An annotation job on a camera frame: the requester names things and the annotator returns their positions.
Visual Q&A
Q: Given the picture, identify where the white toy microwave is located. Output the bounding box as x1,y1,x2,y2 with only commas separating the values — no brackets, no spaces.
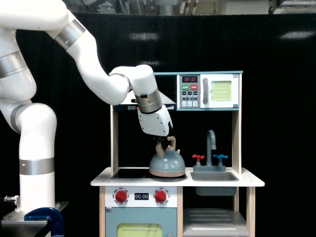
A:
177,72,242,111

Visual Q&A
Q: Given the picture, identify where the red tap handle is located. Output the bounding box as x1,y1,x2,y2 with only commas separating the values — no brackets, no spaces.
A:
192,154,205,163

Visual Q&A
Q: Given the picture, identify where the black backdrop curtain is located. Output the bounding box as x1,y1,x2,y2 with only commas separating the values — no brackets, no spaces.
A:
0,11,316,237

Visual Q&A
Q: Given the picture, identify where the blue toy oven door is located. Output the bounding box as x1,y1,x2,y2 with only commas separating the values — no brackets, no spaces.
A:
106,207,177,237

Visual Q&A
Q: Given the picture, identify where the wooden toy kitchen frame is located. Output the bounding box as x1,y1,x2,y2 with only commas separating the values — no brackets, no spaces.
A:
91,67,264,237

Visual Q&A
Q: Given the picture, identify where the grey toy faucet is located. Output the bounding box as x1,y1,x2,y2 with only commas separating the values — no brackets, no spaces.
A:
193,130,226,172

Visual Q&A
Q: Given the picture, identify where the grey-blue toy teapot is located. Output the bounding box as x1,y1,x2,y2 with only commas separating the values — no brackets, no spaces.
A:
149,136,186,177

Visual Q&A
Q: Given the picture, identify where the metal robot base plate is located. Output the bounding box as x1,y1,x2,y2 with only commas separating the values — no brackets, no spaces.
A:
0,201,70,225

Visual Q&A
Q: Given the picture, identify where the black toy stove top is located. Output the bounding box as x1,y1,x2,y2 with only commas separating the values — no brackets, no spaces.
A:
111,168,187,182

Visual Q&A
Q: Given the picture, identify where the blue tap handle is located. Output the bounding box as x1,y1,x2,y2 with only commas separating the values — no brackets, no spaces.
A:
213,154,228,163

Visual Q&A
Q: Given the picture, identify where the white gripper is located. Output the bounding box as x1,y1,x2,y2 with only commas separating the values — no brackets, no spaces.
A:
138,105,173,144

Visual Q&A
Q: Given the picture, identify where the left red stove knob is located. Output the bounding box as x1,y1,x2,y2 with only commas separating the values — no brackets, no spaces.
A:
115,190,128,203

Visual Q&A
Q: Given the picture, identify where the grey lower shelf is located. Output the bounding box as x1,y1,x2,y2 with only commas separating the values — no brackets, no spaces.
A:
183,208,249,237

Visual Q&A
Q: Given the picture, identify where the blue C-clamp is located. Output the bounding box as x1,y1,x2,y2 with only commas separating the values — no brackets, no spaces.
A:
24,207,65,237

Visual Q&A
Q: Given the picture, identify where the red stove knob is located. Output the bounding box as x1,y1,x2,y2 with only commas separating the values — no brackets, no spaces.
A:
115,190,128,203
155,190,167,203

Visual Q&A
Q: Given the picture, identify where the grey toy sink basin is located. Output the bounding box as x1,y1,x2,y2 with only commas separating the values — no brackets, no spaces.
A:
191,172,239,196

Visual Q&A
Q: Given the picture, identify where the right red stove knob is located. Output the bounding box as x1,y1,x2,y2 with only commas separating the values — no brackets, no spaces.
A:
155,190,167,203

